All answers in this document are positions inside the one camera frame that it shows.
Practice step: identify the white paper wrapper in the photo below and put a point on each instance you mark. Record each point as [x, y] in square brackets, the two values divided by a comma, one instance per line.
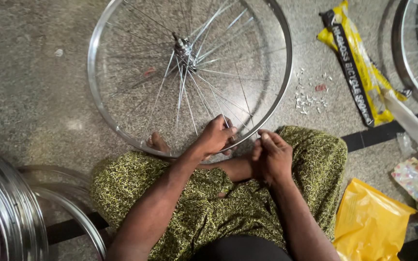
[408, 119]

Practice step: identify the person's right hand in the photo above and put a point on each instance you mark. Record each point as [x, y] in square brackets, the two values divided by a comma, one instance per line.
[274, 161]

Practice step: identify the floral printed plastic bag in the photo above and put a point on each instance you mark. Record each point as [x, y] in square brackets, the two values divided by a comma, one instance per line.
[417, 185]

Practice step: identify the stack of chrome wheel rims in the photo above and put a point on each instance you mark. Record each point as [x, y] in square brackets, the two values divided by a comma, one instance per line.
[9, 203]

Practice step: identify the pile of silver spoke nipples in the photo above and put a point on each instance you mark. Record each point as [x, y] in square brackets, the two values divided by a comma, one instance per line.
[307, 98]

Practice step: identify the green patterned wrap cloth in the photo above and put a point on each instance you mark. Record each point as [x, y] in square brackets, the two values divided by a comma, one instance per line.
[201, 214]

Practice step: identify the yellow black spoke packet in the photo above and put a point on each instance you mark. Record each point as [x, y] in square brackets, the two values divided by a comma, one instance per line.
[357, 69]

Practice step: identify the person's bare foot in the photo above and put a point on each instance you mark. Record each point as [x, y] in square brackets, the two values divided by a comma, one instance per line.
[158, 143]

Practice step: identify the silver wheel hub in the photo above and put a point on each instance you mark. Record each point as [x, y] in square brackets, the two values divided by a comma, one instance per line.
[184, 49]

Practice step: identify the person's left hand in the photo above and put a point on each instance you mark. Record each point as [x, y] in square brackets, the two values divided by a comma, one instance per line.
[212, 139]

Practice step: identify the yellow plastic bag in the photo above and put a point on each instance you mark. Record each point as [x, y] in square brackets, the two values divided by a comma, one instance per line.
[368, 224]

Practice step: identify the silver spoked bicycle wheel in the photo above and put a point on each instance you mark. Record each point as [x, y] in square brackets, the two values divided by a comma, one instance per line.
[102, 90]

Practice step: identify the clear crumpled plastic piece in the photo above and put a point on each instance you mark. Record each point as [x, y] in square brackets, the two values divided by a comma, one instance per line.
[406, 143]

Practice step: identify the black shirt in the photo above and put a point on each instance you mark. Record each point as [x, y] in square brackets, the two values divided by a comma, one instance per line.
[241, 250]

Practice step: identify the person's bare shin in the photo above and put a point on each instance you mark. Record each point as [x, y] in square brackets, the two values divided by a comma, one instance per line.
[236, 168]

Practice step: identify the black tyred bicycle wheel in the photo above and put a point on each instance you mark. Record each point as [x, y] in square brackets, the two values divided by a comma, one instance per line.
[403, 69]

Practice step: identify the small red scrap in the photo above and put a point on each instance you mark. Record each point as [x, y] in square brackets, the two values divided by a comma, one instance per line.
[150, 70]

